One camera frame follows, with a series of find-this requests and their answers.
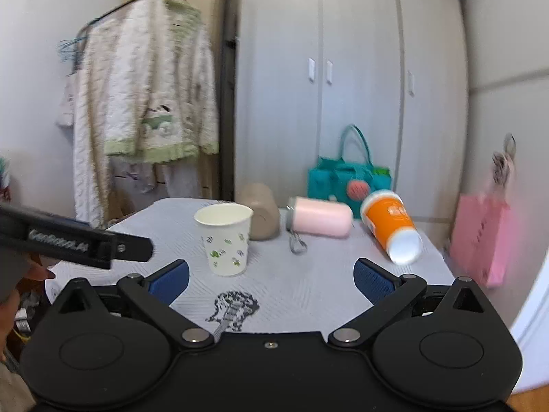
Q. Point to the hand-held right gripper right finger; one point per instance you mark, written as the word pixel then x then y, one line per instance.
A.
pixel 372 281

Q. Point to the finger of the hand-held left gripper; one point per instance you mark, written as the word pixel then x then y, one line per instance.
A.
pixel 135 248

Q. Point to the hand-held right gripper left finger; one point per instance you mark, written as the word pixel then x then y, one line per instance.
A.
pixel 171 281

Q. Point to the orange paper cup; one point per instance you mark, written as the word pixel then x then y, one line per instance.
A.
pixel 388 219

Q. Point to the white paper cup green print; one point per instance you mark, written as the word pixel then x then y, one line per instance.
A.
pixel 225 240

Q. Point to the beige plastic cup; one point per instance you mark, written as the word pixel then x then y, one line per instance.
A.
pixel 262 214

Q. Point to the person's left hand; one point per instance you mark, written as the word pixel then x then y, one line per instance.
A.
pixel 42 273

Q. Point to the grey tablecloth guitar print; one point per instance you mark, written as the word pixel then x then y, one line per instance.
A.
pixel 300 283

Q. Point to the white knitted garment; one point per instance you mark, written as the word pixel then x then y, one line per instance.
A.
pixel 88 137

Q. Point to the teal tote bag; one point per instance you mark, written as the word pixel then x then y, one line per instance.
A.
pixel 334 180

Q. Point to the pink paper bag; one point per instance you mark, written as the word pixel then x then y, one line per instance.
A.
pixel 480 240

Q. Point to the white knitted cardigan green trim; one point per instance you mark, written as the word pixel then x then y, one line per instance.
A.
pixel 163 86

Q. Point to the patterned hair scrunchie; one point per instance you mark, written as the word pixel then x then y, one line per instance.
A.
pixel 501 167

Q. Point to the black clothes rack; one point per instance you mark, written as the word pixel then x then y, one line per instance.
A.
pixel 227 94

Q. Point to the grey wardrobe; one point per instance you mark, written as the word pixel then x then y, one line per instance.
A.
pixel 356 73

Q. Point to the round wall hook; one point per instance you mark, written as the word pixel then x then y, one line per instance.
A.
pixel 510 142

